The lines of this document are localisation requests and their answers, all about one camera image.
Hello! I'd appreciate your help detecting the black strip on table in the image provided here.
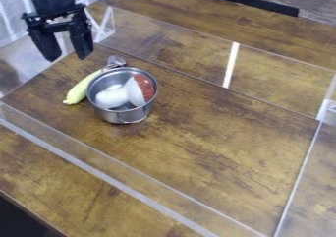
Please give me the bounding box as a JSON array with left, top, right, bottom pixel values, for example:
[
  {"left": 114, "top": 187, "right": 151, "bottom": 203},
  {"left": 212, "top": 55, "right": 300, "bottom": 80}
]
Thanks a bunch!
[{"left": 224, "top": 0, "right": 299, "bottom": 17}]

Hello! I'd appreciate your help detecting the clear acrylic bracket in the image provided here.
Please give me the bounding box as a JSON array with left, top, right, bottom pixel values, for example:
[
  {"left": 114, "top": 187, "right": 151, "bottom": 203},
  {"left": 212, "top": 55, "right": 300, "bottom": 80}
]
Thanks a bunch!
[{"left": 86, "top": 7, "right": 116, "bottom": 43}]

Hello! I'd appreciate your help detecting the green handled metal spoon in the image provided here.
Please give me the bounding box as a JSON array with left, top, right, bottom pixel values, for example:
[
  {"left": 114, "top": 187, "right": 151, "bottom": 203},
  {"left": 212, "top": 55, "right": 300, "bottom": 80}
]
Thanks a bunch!
[{"left": 63, "top": 55, "right": 127, "bottom": 105}]

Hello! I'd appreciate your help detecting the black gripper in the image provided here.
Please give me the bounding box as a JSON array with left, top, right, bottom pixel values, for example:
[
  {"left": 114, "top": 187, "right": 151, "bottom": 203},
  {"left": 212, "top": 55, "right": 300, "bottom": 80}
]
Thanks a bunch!
[{"left": 22, "top": 0, "right": 94, "bottom": 62}]

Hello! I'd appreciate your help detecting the clear acrylic enclosure wall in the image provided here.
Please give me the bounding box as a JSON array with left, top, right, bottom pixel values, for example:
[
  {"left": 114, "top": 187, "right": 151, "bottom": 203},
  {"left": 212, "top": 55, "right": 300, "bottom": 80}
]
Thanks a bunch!
[{"left": 0, "top": 102, "right": 267, "bottom": 237}]

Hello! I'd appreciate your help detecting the small silver metal pot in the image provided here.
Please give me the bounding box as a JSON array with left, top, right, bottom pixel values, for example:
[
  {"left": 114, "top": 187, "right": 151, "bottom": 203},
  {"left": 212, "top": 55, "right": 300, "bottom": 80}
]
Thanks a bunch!
[{"left": 87, "top": 67, "right": 159, "bottom": 124}]

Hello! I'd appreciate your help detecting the white red mushroom toy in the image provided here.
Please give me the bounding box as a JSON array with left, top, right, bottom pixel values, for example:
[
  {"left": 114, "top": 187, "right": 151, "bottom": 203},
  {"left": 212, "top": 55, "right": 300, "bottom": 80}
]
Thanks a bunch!
[{"left": 96, "top": 74, "right": 156, "bottom": 109}]

